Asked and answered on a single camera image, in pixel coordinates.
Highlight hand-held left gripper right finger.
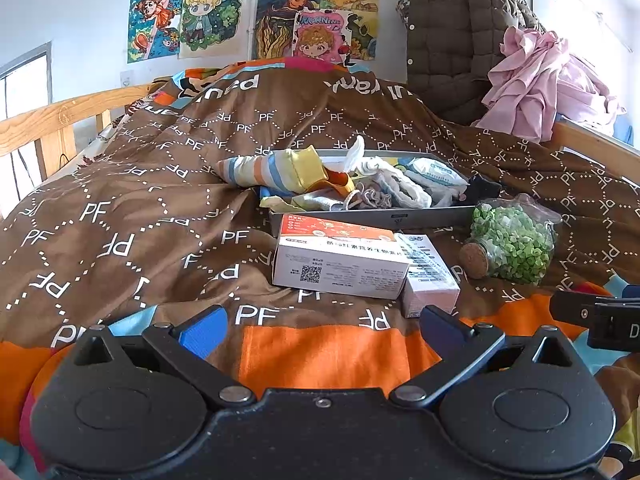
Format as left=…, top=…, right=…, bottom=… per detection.
left=389, top=305, right=583, bottom=407

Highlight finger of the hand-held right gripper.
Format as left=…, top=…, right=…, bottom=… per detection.
left=550, top=287, right=640, bottom=333

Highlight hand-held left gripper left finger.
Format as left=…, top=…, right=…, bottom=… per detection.
left=65, top=304, right=257, bottom=408

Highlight grey tray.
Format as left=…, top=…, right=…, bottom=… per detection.
left=266, top=149, right=502, bottom=234

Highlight striped towel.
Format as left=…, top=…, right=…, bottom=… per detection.
left=216, top=149, right=301, bottom=197

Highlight small white carton box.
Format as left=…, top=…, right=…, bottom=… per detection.
left=394, top=231, right=462, bottom=320

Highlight glass jar of green beads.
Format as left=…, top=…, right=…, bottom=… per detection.
left=459, top=194, right=562, bottom=287

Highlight large white carton box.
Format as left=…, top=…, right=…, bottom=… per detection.
left=271, top=213, right=412, bottom=302

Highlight brown printed blanket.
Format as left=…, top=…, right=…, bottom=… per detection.
left=0, top=56, right=640, bottom=467

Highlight black pouch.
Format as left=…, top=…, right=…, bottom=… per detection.
left=464, top=171, right=503, bottom=207

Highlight grey cloth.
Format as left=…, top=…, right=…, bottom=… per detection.
left=344, top=181, right=397, bottom=212

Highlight pale yellow cloth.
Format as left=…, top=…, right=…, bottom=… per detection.
left=259, top=194, right=323, bottom=212

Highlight orange scoop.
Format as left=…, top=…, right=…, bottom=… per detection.
left=324, top=170, right=357, bottom=197

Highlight mustard yellow cloth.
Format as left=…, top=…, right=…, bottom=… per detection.
left=284, top=145, right=331, bottom=187

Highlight patterned bed sheet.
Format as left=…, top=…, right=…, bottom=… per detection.
left=47, top=122, right=128, bottom=181

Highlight pink cloth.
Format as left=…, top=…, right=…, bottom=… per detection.
left=471, top=26, right=627, bottom=144

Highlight brown quilted jacket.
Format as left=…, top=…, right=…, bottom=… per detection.
left=396, top=0, right=547, bottom=127

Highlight window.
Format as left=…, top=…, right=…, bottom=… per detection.
left=0, top=41, right=55, bottom=221

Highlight white rope braid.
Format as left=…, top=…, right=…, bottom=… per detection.
left=369, top=160, right=432, bottom=209

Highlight wooden bed frame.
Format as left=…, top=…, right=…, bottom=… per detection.
left=0, top=82, right=640, bottom=183

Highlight orange-haired girl wall poster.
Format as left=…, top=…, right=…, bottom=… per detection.
left=126, top=0, right=184, bottom=64

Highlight pink blond girl wall poster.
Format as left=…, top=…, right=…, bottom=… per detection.
left=291, top=7, right=352, bottom=67

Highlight blond child wall poster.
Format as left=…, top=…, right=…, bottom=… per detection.
left=177, top=0, right=252, bottom=59

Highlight fish and seaweed wall poster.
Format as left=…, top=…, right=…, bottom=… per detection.
left=254, top=0, right=324, bottom=62

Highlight yellow landscape wall poster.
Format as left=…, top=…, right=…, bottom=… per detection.
left=319, top=0, right=382, bottom=62

